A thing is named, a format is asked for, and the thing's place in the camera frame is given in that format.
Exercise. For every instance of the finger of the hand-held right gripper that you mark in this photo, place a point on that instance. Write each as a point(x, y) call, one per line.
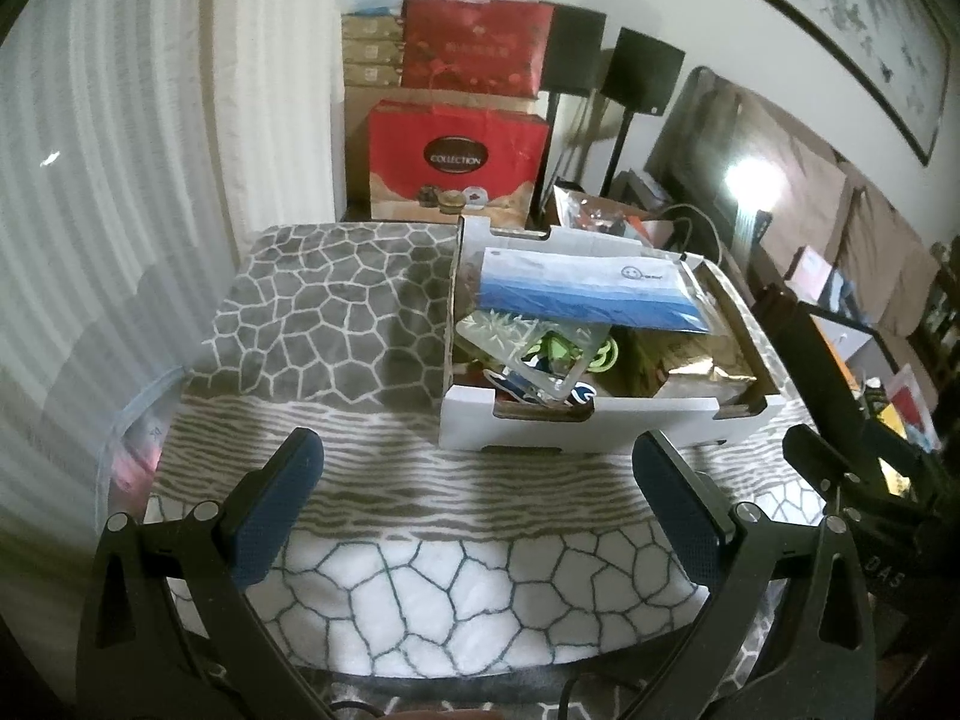
point(817, 457)

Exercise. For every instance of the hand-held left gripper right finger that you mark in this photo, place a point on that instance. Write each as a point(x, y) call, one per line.
point(679, 510)

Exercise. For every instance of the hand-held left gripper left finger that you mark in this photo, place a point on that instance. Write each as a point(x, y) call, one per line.
point(277, 510)

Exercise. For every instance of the white cardboard box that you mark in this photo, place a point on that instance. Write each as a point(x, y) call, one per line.
point(570, 431)

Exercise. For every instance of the gold tissue pack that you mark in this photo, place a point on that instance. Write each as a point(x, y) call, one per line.
point(697, 360)

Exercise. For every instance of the blue white wipes pack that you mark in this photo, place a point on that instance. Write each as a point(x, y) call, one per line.
point(585, 285)

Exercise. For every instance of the silver bamboo-print packet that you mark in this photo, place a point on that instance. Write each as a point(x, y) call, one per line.
point(502, 334)

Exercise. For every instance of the black storage bin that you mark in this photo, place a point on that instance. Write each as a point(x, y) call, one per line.
point(810, 360)

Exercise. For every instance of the clear plastic storage bin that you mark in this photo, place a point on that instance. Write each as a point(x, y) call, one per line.
point(135, 457)

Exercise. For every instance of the pink box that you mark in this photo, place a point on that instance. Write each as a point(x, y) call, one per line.
point(810, 271)

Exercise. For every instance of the grey white patterned blanket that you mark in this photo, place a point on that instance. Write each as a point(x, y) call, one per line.
point(322, 300)

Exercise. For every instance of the small black speaker clock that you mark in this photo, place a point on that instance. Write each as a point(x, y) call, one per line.
point(748, 180)

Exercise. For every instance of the brown sofa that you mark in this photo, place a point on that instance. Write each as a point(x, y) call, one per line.
point(810, 165)

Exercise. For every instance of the cluttered brown carton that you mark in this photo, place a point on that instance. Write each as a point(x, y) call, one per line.
point(600, 214)

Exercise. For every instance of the black speaker stand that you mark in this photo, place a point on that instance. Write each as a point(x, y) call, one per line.
point(556, 135)
point(619, 150)

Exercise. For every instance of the brown cardboard carton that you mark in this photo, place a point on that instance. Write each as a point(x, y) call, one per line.
point(356, 150)

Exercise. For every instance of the white striped curtain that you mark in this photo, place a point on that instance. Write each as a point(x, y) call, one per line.
point(112, 165)

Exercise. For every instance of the red chocolate gift bag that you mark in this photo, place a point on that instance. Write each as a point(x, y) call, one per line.
point(450, 127)

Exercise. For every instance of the framed ink painting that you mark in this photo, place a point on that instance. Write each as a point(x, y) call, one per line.
point(847, 15)

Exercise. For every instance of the gold flat box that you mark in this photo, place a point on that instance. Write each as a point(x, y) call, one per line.
point(373, 52)
point(373, 74)
point(373, 28)

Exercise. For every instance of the red floral gift box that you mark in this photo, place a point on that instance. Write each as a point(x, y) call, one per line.
point(480, 45)

